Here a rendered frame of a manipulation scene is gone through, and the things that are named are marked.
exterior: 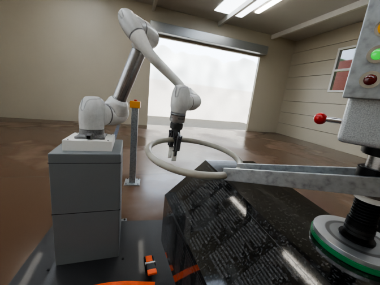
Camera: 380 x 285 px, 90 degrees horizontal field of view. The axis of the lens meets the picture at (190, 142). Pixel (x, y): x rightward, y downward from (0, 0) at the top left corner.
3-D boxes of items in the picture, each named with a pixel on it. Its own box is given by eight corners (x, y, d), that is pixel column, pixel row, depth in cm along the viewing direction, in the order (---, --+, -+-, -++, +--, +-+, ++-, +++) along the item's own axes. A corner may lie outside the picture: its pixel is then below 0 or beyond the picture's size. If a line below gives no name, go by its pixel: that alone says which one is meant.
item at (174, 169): (259, 167, 99) (261, 161, 98) (198, 194, 63) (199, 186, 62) (192, 138, 130) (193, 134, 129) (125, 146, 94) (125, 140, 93)
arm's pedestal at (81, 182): (43, 275, 121) (32, 156, 103) (67, 224, 167) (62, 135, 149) (125, 262, 136) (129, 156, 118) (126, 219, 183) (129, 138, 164)
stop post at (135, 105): (140, 178, 269) (144, 100, 244) (139, 185, 250) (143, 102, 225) (125, 178, 265) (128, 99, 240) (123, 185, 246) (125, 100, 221)
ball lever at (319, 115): (346, 128, 50) (350, 115, 49) (345, 128, 48) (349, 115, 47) (313, 122, 55) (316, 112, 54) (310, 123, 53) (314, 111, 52)
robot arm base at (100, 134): (72, 139, 117) (71, 130, 116) (80, 133, 138) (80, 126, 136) (104, 141, 123) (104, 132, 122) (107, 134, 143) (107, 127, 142)
